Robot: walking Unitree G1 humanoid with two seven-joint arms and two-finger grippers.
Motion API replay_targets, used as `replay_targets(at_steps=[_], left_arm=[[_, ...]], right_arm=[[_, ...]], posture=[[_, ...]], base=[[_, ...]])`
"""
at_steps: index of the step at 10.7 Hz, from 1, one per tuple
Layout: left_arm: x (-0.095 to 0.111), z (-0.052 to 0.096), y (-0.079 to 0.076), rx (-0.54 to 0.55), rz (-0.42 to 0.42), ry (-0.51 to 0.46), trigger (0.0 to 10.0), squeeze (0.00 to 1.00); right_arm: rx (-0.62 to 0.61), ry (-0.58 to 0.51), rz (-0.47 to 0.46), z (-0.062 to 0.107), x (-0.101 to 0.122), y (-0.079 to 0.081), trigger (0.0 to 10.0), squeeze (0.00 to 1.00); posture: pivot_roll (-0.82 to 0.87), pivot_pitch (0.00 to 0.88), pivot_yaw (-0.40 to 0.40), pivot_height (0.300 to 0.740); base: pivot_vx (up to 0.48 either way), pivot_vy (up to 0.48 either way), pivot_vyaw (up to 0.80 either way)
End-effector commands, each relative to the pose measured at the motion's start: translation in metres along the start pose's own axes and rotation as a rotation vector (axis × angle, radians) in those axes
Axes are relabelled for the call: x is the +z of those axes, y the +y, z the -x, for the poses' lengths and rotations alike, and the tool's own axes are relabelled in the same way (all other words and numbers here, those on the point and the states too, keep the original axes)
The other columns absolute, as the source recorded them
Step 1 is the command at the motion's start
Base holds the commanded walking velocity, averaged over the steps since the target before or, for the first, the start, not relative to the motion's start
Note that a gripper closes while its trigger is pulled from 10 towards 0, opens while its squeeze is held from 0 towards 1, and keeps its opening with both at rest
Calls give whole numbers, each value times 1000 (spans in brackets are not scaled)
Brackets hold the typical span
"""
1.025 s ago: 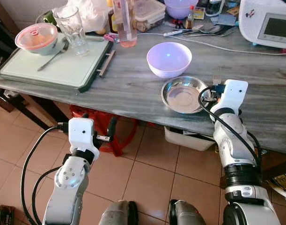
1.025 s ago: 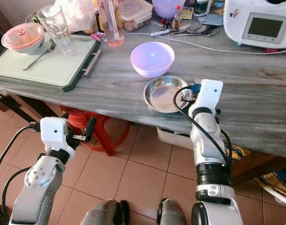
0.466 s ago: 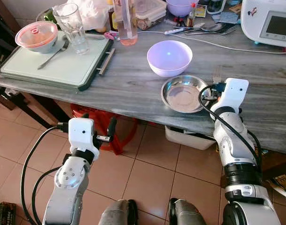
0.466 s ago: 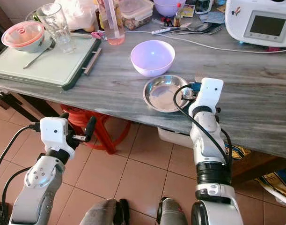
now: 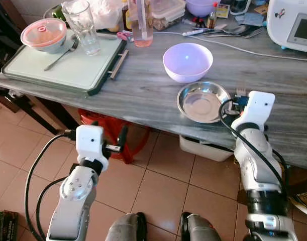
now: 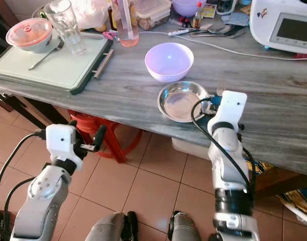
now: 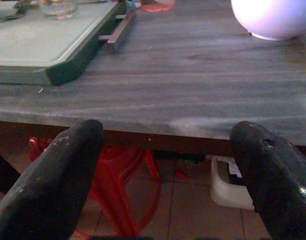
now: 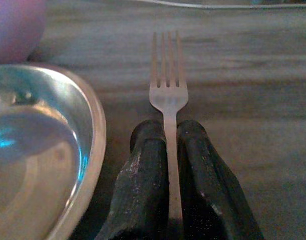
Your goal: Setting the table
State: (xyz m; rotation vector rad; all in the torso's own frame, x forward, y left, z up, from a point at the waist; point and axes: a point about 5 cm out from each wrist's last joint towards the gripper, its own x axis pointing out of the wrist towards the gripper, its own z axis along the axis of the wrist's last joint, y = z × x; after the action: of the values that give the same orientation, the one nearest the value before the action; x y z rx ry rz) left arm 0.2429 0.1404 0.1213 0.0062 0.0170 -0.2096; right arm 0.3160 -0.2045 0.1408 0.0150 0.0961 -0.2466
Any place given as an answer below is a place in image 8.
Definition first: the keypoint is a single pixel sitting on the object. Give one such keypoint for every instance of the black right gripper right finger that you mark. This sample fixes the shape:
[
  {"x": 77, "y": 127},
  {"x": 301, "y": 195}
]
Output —
[{"x": 207, "y": 180}]

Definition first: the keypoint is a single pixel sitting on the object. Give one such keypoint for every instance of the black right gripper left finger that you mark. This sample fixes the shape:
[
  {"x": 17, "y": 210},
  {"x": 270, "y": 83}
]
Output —
[{"x": 140, "y": 175}]

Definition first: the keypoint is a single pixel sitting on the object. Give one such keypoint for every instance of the silver metal fork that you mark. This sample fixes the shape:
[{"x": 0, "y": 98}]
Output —
[{"x": 169, "y": 100}]

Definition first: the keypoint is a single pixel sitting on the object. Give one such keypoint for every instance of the purple cup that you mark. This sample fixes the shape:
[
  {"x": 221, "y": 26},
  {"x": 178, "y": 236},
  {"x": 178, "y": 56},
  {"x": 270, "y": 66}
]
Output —
[{"x": 15, "y": 27}]

